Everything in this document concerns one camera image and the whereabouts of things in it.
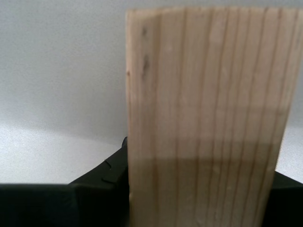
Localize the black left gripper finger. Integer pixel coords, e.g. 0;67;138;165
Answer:
0;136;131;227
261;170;303;227

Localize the light wooden block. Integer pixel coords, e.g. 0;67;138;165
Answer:
125;6;301;227

